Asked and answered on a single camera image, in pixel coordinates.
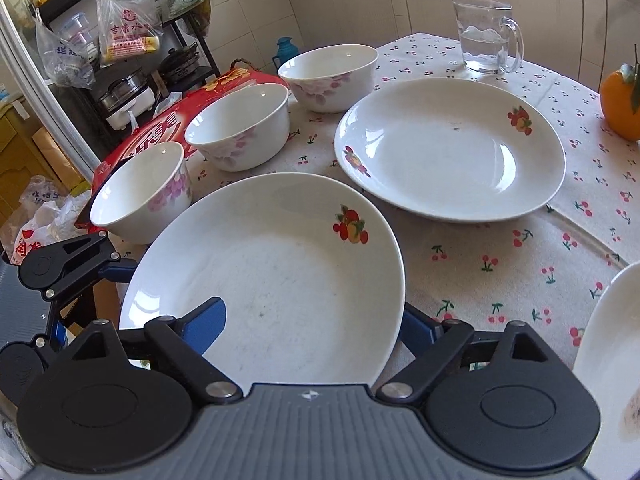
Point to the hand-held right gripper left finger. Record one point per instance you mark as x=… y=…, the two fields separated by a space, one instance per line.
x=210 y=317

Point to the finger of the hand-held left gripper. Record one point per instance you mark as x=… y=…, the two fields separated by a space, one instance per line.
x=59 y=332
x=117 y=272

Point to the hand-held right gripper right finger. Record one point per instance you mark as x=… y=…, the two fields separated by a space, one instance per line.
x=417 y=330

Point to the white floral bowl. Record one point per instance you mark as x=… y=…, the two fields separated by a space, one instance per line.
x=135 y=195
x=325 y=67
x=235 y=120

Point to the white shopping bag red print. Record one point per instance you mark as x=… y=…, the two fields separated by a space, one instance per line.
x=40 y=220

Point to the cherry print tablecloth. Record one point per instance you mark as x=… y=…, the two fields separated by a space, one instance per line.
x=500 y=270

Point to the yellow wooden cabinet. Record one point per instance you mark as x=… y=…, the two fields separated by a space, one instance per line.
x=25 y=155

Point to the red cardboard gift box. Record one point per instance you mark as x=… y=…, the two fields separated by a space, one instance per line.
x=170 y=125

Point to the white electric cooker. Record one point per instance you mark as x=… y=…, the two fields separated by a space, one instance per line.
x=127 y=97

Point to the dark cooking pot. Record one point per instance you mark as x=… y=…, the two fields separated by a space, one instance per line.
x=180 y=62

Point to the black metal storage rack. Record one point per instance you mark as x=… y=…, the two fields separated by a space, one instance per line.
x=197 y=45

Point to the plastic bag with red print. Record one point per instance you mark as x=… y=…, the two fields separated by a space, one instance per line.
x=127 y=30

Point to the stacked clear plastic containers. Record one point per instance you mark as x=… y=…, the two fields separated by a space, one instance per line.
x=80 y=30

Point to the blue thermos bottle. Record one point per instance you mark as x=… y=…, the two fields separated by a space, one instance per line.
x=285 y=52

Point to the glass mug with water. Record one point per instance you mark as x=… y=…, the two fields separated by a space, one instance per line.
x=480 y=50

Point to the orange with leaf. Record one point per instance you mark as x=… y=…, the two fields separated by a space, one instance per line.
x=620 y=105

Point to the white kitchen cabinets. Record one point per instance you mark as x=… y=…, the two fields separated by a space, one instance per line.
x=375 y=0

